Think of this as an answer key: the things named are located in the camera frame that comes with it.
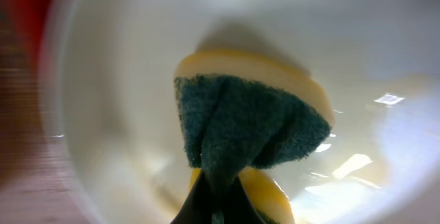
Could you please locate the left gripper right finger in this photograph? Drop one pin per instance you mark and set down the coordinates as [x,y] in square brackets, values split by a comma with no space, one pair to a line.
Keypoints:
[237,208]

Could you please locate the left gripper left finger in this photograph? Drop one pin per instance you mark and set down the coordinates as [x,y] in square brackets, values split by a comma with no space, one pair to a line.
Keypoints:
[199,204]

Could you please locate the green and yellow sponge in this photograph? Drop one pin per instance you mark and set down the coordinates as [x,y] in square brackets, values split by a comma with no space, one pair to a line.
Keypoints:
[241,114]

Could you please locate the white plate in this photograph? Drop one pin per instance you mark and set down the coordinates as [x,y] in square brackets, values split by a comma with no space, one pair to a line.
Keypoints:
[107,78]

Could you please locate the red plastic tray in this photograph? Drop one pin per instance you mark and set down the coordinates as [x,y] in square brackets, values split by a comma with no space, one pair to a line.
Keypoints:
[30,17]

